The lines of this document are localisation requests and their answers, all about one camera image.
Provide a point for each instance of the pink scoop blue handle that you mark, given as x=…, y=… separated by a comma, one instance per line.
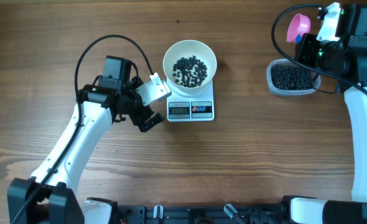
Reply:
x=299, y=25

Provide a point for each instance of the clear plastic bean container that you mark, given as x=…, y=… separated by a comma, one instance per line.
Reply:
x=316, y=81

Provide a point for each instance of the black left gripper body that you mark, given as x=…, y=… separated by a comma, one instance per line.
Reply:
x=137, y=112

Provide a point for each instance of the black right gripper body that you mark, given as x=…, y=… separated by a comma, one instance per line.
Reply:
x=311, y=50

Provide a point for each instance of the black beans in container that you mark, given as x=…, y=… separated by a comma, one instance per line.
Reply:
x=286, y=77

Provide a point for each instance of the cream white bowl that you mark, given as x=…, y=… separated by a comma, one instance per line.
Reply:
x=188, y=48

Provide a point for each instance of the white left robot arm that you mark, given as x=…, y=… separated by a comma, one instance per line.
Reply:
x=49, y=194

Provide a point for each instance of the black beans in bowl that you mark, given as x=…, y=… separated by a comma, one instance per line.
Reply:
x=189, y=72

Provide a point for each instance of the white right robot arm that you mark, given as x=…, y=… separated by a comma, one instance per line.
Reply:
x=338, y=51

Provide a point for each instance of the white digital kitchen scale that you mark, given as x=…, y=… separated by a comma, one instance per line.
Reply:
x=189, y=105

